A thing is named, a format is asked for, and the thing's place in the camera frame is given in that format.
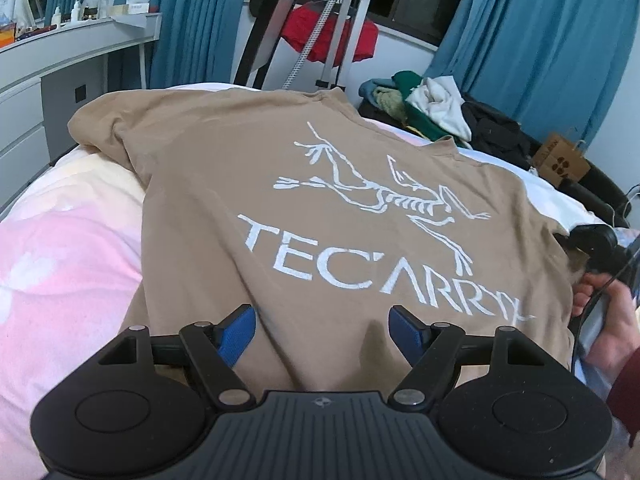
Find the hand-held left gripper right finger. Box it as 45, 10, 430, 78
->
388, 304, 544, 407

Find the red cloth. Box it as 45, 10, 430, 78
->
279, 3, 379, 63

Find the white dresser with drawers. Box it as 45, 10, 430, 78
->
0, 10, 164, 213

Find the white garment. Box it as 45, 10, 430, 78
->
406, 76, 473, 142

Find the striped steamer hose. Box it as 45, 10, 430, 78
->
283, 0, 354, 92

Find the green garment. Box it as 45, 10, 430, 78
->
391, 70, 453, 142

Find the pink and white bed blanket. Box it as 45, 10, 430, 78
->
0, 82, 640, 480

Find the person's right forearm maroon sleeve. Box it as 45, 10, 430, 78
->
606, 344, 640, 453

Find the silver folded ironing board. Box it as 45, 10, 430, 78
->
234, 0, 303, 92

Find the black garment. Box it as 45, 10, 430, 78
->
457, 97, 532, 170

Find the tan printed t-shirt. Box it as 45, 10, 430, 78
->
67, 87, 592, 413

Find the teal garment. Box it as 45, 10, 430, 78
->
358, 78, 401, 111

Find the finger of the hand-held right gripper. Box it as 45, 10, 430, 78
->
554, 224, 627, 267

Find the metal rack stand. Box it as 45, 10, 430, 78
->
315, 0, 375, 90

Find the person's right hand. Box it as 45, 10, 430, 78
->
571, 272, 640, 367

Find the brown paper bag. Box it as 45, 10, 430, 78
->
531, 132, 592, 187

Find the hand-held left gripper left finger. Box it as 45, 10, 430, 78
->
99, 304, 259, 407

